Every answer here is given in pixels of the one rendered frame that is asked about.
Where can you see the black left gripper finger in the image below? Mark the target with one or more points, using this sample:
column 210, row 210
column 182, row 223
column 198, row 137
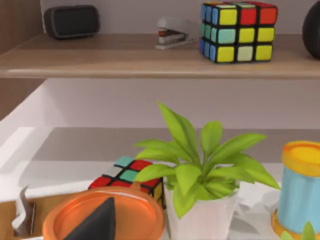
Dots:
column 101, row 221

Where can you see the orange round lid container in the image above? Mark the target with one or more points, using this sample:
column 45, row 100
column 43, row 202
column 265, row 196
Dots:
column 130, row 215

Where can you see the small colourful puzzle cube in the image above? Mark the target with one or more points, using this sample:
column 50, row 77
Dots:
column 130, row 172

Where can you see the pale wooden box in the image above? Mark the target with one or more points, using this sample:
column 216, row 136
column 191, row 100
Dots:
column 37, row 207

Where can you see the green plant in white pot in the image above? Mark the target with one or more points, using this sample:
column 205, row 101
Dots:
column 200, row 180

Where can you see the wooden shelf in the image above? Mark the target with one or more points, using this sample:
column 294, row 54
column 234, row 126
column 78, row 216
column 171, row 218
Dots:
column 125, row 57

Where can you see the grey stapler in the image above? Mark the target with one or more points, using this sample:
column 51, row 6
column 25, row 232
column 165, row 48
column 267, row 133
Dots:
column 172, row 33

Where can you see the blue and yellow can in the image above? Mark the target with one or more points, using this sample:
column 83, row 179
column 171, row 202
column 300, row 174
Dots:
column 300, row 190

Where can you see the black rectangular speaker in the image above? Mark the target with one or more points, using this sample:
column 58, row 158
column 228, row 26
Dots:
column 72, row 22

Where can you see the green plant leaves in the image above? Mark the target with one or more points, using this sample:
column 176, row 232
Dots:
column 302, row 232

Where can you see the large colourful puzzle cube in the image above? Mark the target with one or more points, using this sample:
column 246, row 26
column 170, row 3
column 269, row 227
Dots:
column 237, row 32

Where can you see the black rounded object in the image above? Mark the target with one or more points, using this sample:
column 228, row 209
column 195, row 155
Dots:
column 312, row 30

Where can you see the grey metal bracket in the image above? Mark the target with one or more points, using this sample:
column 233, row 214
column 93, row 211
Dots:
column 23, row 212

